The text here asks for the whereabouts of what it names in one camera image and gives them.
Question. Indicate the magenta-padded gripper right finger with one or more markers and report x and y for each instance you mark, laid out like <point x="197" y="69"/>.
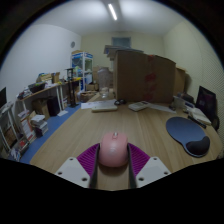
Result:
<point x="153" y="170"/>

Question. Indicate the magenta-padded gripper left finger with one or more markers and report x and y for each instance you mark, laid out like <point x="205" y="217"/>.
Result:
<point x="71" y="170"/>

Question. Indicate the pink computer mouse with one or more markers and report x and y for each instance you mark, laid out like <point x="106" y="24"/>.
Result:
<point x="113" y="150"/>

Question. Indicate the blue mouse pad, dark wrist rest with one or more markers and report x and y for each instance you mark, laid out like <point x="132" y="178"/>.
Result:
<point x="183" y="131"/>

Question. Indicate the black marker pen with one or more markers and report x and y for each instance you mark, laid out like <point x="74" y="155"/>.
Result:
<point x="197" y="122"/>

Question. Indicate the white paper sheet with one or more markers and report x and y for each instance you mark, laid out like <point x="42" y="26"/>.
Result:
<point x="88" y="105"/>

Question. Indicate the low shelf unit with books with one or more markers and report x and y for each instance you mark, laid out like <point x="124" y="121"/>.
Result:
<point x="15" y="133"/>

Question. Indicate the small black object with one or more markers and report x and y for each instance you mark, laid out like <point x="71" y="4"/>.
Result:
<point x="120" y="102"/>

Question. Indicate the cluttered wooden side desk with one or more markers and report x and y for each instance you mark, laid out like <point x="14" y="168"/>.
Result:
<point x="43" y="90"/>

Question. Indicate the black office chair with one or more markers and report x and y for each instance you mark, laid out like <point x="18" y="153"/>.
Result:
<point x="206" y="100"/>

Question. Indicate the small open cardboard box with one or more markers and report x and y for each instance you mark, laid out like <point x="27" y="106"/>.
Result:
<point x="180" y="81"/>

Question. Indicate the large brown cardboard box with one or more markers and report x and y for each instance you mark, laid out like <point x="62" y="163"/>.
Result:
<point x="136" y="78"/>

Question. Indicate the clear glass jar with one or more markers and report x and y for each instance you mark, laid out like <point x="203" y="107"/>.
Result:
<point x="104" y="80"/>

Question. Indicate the black monitor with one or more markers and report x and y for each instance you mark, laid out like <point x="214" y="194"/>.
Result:
<point x="2" y="97"/>

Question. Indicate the ceiling tube light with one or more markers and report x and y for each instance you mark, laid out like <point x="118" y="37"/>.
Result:
<point x="112" y="12"/>

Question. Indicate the round wall clock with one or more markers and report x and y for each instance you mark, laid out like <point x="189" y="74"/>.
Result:
<point x="72" y="44"/>

